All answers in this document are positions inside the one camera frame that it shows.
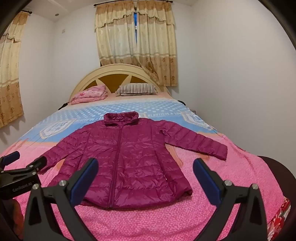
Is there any magenta quilted puffer jacket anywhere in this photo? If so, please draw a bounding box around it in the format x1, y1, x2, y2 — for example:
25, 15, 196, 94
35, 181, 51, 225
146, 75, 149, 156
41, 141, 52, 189
38, 111, 228, 209

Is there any pink folded blanket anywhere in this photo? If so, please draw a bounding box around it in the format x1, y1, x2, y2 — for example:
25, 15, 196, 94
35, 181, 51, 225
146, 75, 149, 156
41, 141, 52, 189
69, 85, 109, 105

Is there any striped pillow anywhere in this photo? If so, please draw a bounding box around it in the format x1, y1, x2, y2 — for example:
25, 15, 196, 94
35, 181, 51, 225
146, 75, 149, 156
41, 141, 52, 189
115, 83, 159, 96

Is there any beige patterned window curtain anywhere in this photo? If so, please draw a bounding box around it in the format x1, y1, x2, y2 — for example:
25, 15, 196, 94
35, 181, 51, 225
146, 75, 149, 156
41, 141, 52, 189
94, 0, 179, 87

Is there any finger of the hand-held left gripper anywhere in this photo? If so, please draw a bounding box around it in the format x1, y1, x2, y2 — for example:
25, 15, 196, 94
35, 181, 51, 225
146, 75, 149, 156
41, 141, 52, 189
0, 151, 21, 172
22, 156, 48, 175

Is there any cream and wood headboard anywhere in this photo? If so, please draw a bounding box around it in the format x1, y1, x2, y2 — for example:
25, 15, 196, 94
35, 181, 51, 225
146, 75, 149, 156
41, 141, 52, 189
69, 64, 171, 102

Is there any red patterned sheet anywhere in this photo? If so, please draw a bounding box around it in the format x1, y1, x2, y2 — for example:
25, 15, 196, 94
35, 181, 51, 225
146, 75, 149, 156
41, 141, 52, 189
266, 198, 291, 241

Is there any black curtain rod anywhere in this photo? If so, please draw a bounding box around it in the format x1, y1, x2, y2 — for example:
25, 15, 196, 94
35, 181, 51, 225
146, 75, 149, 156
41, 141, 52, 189
94, 0, 173, 7

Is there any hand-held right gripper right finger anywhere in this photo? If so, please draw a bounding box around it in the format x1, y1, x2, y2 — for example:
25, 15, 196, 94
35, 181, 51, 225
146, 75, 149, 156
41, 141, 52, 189
193, 158, 270, 241

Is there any pink and blue bedspread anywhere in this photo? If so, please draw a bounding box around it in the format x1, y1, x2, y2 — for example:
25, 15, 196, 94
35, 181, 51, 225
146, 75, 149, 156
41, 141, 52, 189
0, 94, 290, 241

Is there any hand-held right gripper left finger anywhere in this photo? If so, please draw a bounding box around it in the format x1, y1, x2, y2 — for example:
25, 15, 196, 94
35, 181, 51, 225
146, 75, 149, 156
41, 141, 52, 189
23, 158, 99, 241

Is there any beige patterned side curtain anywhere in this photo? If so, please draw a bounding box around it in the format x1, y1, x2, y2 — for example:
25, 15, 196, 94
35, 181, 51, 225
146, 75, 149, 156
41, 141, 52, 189
0, 11, 28, 128

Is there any dark round furniture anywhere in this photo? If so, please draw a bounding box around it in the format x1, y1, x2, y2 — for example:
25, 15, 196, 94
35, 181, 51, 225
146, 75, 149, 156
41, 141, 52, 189
257, 156, 296, 232

